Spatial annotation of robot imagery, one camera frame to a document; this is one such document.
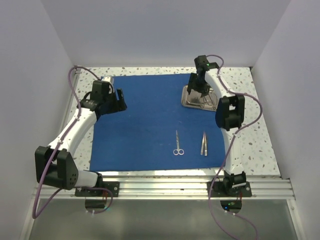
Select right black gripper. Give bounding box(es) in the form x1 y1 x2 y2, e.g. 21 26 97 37
187 72 211 98

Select steel instrument tray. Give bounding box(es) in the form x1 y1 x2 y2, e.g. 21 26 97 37
181 85 219 112

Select blue surgical cloth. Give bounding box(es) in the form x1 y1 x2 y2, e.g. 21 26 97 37
90 74 225 172

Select steel tweezers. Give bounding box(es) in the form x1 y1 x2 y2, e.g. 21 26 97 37
202 132 208 157
200 132 206 155

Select steel surgical scissors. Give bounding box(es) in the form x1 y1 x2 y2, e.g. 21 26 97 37
173 130 185 156

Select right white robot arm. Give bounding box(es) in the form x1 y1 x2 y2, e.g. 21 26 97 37
187 55 247 197

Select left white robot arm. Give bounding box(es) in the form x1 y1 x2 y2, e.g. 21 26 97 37
34 76 127 197

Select steel forceps in tray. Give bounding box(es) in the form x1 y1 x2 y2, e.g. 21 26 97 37
199 95 215 111

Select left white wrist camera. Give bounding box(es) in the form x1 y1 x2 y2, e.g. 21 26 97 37
101 76 114 85

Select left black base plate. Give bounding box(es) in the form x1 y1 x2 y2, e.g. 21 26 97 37
74 181 120 198

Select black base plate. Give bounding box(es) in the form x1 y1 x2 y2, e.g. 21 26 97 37
74 181 120 198
206 181 253 198

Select aluminium mounting rail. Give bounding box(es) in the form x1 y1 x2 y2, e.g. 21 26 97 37
32 174 296 201

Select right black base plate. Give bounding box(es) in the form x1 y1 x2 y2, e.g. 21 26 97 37
206 181 253 198

